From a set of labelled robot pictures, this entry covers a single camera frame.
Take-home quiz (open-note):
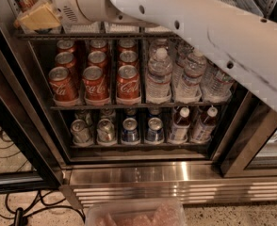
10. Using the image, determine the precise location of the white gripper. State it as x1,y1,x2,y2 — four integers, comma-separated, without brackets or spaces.
14,0,91,30

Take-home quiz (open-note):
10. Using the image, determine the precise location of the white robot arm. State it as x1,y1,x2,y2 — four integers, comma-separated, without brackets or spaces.
17,0,277,112

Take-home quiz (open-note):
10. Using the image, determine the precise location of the back left coca-cola can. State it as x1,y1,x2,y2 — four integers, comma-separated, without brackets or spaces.
57,40,76,53

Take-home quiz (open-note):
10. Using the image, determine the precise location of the coca-cola can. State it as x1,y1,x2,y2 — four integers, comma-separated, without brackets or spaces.
82,66,109,101
57,40,76,53
117,65,139,99
89,40,108,53
88,51,108,74
118,39,137,53
48,66,78,102
54,51,81,89
118,51,139,68

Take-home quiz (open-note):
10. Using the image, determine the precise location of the middle left coca-cola can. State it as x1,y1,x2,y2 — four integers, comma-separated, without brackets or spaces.
54,51,81,89

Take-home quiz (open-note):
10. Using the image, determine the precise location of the back centre coca-cola can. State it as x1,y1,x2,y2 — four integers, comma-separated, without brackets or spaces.
89,40,108,53

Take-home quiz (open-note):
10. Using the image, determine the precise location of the middle centre coca-cola can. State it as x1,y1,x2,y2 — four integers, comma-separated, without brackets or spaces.
88,51,108,74

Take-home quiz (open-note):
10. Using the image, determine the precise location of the front left coca-cola can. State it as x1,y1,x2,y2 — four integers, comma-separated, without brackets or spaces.
48,66,78,102

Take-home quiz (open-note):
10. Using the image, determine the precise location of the front middle coca-cola can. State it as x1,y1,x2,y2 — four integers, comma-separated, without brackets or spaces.
82,66,109,101

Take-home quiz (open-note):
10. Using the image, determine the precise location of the back right coca-cola can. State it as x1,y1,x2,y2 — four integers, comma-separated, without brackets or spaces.
118,39,137,53

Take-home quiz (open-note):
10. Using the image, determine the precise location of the middle right coca-cola can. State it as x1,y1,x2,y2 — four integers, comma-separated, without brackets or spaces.
118,51,139,68

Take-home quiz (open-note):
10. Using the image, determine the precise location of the front right coca-cola can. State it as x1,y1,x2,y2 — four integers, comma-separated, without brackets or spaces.
117,65,139,99

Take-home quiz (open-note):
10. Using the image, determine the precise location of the stainless steel fridge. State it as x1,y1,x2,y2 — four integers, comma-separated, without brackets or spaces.
0,0,277,208

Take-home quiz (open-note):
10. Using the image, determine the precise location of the silver can front left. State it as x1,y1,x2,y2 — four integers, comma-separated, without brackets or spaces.
71,120,91,143

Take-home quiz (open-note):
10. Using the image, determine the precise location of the silver can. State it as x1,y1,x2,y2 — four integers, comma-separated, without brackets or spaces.
71,120,91,143
97,119,115,142

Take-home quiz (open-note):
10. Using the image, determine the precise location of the blue can front left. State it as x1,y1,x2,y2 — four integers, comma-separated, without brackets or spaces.
122,118,139,142

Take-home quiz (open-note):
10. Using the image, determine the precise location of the blue can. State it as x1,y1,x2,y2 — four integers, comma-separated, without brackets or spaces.
122,118,139,142
146,117,164,142

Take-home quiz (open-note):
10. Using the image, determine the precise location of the blue can front right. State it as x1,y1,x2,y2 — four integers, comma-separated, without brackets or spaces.
146,117,164,142

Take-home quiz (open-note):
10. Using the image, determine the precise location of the front left water bottle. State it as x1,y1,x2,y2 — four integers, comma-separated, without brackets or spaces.
146,47,172,98

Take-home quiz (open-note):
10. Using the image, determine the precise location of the water bottle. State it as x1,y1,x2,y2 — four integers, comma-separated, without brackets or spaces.
205,66,235,97
146,47,172,98
177,49,206,98

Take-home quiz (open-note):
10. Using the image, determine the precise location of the front middle water bottle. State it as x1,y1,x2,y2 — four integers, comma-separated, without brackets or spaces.
177,49,206,98

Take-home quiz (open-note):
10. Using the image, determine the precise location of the brown drink bottle left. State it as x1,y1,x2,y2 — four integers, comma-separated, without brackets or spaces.
169,107,190,140

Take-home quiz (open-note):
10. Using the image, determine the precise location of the brown drink bottle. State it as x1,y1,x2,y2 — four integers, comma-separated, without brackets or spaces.
169,107,190,140
191,106,218,143

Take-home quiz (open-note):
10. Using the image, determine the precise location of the front right water bottle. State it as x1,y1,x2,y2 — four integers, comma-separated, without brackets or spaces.
205,66,235,97

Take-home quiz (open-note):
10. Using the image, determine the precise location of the brown drink bottle right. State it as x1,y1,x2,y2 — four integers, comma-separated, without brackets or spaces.
191,106,218,143

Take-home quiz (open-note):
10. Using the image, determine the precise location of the clear plastic food container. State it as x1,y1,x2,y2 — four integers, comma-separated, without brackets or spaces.
85,198,187,226

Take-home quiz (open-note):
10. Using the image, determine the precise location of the black floor cable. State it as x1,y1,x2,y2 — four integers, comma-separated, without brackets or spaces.
0,129,86,226

